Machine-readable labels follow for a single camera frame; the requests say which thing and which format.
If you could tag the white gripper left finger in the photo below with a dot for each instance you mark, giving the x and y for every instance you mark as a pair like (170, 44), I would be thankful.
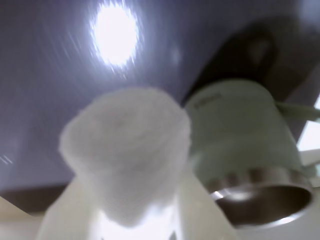
(67, 212)

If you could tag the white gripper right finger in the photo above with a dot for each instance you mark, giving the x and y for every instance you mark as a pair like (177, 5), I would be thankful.
(197, 210)

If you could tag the white gauze roll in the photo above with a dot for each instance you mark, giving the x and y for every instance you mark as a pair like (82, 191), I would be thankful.
(125, 155)

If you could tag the grey-green steel-rimmed mug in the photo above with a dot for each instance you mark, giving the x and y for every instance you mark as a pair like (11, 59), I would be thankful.
(240, 140)

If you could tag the black table mat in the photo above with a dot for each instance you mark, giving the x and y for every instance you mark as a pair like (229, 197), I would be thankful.
(50, 75)

